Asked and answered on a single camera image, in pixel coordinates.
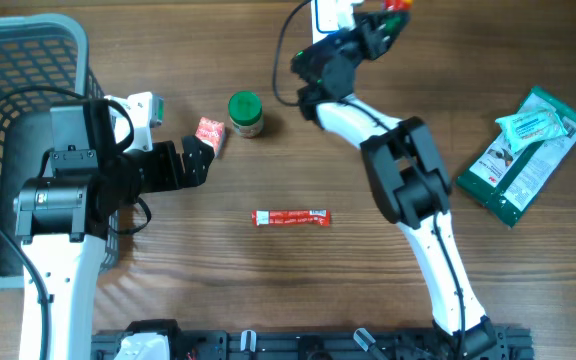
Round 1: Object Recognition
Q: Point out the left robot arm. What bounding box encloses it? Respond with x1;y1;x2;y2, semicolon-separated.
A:
14;98;215;359

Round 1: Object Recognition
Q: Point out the red sauce bottle green cap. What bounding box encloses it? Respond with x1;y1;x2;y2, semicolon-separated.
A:
382;0;413;12

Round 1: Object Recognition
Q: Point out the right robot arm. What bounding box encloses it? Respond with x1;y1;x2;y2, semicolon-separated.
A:
291;9;496;359

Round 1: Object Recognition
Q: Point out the grey plastic mesh basket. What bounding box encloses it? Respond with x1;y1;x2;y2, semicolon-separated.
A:
0;14;118;290

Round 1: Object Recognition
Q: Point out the white barcode scanner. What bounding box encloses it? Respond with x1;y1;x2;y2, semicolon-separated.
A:
310;0;363;43

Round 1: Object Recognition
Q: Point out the mint wet wipes pack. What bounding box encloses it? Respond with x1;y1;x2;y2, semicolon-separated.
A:
495;107;567;154

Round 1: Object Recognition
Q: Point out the orange snack packet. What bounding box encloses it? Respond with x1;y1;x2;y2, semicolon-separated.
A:
195;117;226;158

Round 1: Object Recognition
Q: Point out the green 3M gloves package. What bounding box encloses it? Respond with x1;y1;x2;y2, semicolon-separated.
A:
456;87;576;227

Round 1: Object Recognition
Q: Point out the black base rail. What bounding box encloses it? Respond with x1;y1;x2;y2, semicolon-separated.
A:
90;326;536;360

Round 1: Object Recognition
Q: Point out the red snack bar wrapper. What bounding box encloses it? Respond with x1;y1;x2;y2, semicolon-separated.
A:
251;210;331;227

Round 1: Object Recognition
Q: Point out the green lid spice jar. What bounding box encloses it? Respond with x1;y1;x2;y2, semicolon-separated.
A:
228;91;264;138

